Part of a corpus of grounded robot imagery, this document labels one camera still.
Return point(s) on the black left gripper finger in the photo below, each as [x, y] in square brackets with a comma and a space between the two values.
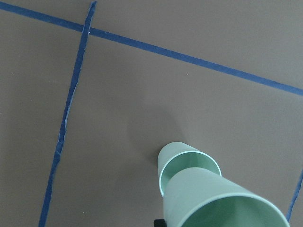
[159, 223]

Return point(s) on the mint green cup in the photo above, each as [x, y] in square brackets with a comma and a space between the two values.
[177, 156]
[196, 197]

